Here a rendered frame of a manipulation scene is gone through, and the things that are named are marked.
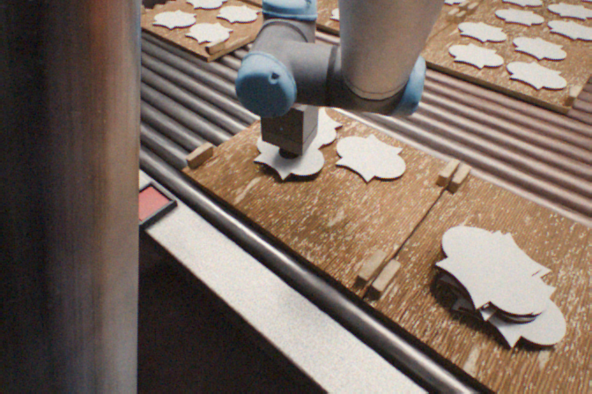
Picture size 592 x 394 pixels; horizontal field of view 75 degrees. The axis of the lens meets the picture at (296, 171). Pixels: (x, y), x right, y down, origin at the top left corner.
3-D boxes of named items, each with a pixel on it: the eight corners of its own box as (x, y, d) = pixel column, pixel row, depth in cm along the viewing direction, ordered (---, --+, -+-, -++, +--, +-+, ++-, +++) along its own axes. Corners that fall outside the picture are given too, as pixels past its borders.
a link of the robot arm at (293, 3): (251, 3, 49) (268, -25, 54) (256, 77, 57) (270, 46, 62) (312, 11, 48) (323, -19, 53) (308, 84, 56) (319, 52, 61)
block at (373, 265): (364, 291, 56) (366, 281, 54) (353, 284, 57) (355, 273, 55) (385, 263, 59) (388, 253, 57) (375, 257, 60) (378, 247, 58)
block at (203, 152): (192, 170, 74) (189, 159, 72) (186, 167, 75) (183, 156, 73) (215, 155, 77) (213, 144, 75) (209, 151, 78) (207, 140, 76)
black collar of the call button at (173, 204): (142, 231, 66) (139, 225, 65) (118, 209, 70) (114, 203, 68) (178, 205, 70) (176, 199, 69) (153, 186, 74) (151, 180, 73)
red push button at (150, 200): (144, 226, 67) (141, 220, 66) (124, 209, 70) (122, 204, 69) (172, 206, 70) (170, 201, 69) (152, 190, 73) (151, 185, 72)
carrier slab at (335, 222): (358, 302, 56) (360, 296, 55) (182, 175, 75) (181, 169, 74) (457, 174, 75) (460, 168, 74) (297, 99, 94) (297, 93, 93)
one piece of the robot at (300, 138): (337, 55, 64) (329, 128, 77) (290, 42, 67) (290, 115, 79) (306, 96, 57) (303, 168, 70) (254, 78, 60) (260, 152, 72)
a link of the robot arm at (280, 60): (323, 76, 41) (337, 26, 48) (224, 65, 43) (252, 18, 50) (321, 130, 47) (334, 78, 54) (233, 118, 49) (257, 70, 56)
